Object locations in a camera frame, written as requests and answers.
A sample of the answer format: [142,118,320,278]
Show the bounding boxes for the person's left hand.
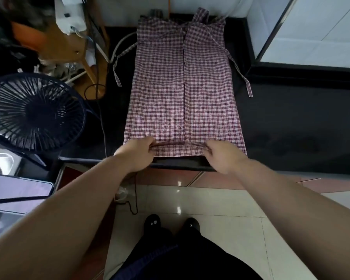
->
[114,136,157,173]

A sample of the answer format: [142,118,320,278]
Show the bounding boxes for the person's right hand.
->
[204,139,249,175]

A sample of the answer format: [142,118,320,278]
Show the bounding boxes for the red plaid cloth apron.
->
[112,7,254,158]

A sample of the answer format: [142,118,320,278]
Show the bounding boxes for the person's right forearm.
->
[228,159,350,280]

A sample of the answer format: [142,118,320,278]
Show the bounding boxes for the person's left forearm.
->
[0,155,132,280]

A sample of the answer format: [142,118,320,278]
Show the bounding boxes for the black table mat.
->
[59,17,350,176]

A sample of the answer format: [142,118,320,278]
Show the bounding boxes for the person's black right shoe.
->
[181,217,200,234]

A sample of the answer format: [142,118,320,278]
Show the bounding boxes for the person's black shoe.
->
[181,217,200,234]
[143,214,161,234]

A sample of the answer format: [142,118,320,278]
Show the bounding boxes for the person's black left shoe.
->
[143,214,161,234]

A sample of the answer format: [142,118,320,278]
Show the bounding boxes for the person's black trousers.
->
[111,226,264,280]

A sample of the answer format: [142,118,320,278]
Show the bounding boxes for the black electric fan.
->
[0,72,87,154]

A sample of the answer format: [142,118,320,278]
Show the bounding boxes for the wooden stool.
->
[12,14,110,100]

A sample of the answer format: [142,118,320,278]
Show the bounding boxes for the smartphone with dark screen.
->
[0,173,55,214]

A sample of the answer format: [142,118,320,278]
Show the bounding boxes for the black power cable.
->
[83,26,138,215]

